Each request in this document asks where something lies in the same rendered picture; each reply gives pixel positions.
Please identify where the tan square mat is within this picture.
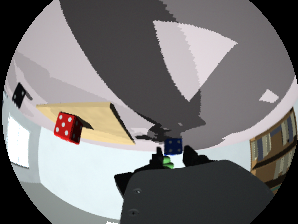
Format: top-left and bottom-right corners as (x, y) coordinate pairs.
(36, 102), (135, 145)

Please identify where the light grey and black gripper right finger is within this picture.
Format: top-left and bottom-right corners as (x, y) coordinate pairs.
(182, 145), (217, 167)

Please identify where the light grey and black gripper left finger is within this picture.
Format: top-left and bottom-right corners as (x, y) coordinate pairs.
(114, 147), (165, 199)

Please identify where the red die with white pips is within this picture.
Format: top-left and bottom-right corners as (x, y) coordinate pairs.
(54, 112), (83, 145)

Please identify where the blue die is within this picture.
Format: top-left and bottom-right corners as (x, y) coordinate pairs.
(164, 138), (183, 156)

